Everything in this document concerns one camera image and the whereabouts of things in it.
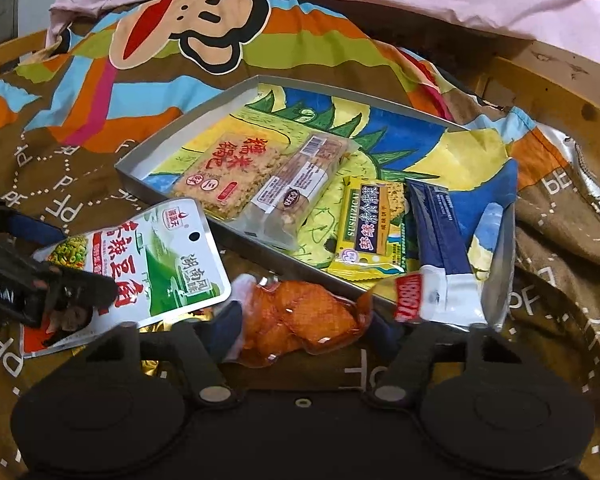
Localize green and white snack packet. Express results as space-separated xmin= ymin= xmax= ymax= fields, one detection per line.
xmin=20 ymin=197 xmax=231 ymax=358

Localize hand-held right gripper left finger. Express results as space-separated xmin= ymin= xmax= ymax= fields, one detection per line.
xmin=87 ymin=302 xmax=245 ymax=408

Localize yellow biscuit packet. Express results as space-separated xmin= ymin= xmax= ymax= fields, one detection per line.
xmin=327 ymin=175 xmax=421 ymax=281

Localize silver foil sheet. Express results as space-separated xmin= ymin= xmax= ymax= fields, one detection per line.
xmin=550 ymin=127 xmax=600 ymax=223

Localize clear bread packet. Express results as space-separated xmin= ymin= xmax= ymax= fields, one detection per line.
xmin=240 ymin=132 xmax=361 ymax=251

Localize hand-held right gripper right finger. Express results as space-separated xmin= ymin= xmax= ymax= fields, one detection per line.
xmin=366 ymin=311 xmax=518 ymax=407

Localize brown printed blanket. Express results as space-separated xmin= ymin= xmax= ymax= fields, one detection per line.
xmin=0 ymin=0 xmax=600 ymax=480

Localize rice cracker packet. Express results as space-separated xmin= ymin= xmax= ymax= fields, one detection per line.
xmin=172 ymin=132 xmax=286 ymax=221

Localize orange snack packet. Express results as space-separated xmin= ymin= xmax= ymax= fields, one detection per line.
xmin=230 ymin=275 xmax=376 ymax=368

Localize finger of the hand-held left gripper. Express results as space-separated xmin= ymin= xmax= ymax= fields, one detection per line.
xmin=0 ymin=194 xmax=68 ymax=252
xmin=30 ymin=259 xmax=121 ymax=327

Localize grey tray with dinosaur print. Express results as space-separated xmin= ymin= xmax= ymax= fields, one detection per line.
xmin=115 ymin=75 xmax=518 ymax=333

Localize wooden bed frame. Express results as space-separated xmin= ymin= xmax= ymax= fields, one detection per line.
xmin=0 ymin=30 xmax=600 ymax=181

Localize blue and white sachet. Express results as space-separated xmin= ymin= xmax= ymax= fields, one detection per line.
xmin=375 ymin=180 xmax=486 ymax=323

